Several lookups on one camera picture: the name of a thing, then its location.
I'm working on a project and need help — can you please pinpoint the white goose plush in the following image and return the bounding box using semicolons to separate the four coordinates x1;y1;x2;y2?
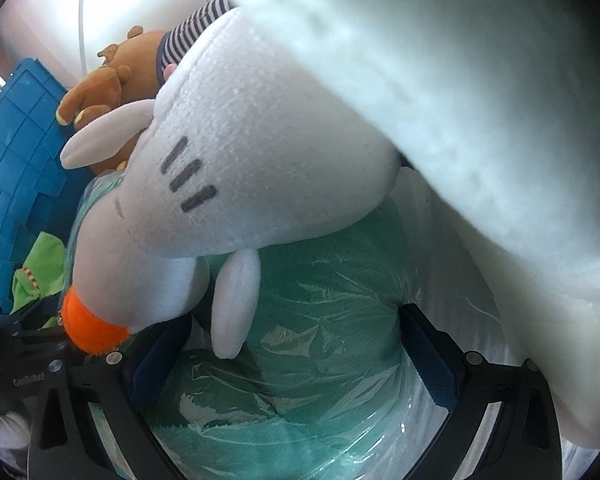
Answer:
60;10;401;358

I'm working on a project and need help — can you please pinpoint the white plush animal toy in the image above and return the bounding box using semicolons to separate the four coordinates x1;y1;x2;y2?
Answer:
200;0;600;448

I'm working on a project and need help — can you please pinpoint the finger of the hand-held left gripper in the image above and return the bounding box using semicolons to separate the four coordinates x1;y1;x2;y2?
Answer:
0;297;68;333

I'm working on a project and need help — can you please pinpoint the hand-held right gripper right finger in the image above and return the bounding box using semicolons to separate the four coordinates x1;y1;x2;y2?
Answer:
402;305;563;480

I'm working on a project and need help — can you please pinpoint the green plush toy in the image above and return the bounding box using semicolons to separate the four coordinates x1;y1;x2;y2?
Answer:
11;232;71;313

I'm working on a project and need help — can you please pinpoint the striped shirt plush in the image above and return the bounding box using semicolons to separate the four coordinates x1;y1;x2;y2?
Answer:
154;0;241;81

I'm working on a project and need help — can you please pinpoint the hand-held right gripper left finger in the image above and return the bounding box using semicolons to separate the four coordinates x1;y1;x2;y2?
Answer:
27;320;191;480

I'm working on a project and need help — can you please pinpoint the brown bear plush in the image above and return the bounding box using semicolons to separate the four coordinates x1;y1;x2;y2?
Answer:
56;65;153;176

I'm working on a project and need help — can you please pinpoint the teal plush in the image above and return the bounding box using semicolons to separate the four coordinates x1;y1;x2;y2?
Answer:
67;170;461;480

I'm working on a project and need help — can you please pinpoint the tan deer plush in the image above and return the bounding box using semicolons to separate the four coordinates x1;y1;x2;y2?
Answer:
97;25;168;96

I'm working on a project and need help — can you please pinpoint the blue plastic crate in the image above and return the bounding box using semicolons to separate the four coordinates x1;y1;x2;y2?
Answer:
0;57;88;311

